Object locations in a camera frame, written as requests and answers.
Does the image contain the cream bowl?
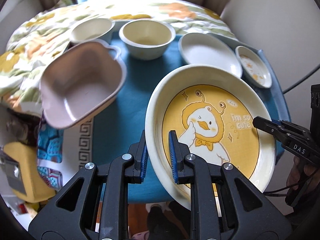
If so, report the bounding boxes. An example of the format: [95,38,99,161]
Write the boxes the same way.
[119,19,176,61]

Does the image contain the yellow duck large plate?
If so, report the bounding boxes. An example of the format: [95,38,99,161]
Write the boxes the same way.
[145,64,276,208]

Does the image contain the plain white plate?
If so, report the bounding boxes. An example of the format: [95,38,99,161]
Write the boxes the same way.
[178,33,242,78]

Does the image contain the black cable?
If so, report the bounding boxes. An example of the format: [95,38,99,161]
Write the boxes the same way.
[282,68,320,94]

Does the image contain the pink square bowl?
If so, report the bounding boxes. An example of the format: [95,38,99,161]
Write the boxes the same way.
[39,39,127,129]

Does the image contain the blue patterned bag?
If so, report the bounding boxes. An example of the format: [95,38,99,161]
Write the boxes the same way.
[37,119,63,190]

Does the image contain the white duck small plate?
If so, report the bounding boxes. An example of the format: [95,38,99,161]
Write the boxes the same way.
[235,46,272,89]

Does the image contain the yellow tissue box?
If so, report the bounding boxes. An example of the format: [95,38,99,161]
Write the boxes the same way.
[1,142,55,203]

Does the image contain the floral striped quilt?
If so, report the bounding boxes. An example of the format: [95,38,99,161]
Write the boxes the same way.
[1,0,235,116]

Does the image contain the white bowl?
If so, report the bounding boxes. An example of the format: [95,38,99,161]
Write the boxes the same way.
[69,18,115,45]

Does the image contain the person's right hand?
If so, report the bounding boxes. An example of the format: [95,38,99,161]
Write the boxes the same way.
[286,156,319,193]

